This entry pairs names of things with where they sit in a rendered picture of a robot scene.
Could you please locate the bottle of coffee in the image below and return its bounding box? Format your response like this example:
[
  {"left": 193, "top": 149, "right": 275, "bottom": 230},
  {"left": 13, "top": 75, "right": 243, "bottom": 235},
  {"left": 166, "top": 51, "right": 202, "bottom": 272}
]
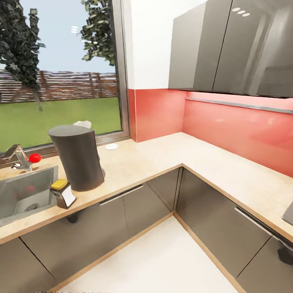
[{"left": 50, "top": 179, "right": 77, "bottom": 210}]

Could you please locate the paper coffee filter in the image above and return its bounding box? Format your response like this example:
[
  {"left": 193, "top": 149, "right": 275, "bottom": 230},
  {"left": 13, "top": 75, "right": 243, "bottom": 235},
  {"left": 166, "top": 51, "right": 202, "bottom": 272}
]
[{"left": 74, "top": 121, "right": 92, "bottom": 128}]

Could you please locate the saucer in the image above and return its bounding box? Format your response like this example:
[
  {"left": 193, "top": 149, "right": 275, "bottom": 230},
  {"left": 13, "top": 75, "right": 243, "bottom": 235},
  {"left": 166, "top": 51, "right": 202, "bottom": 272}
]
[{"left": 105, "top": 143, "right": 118, "bottom": 150}]

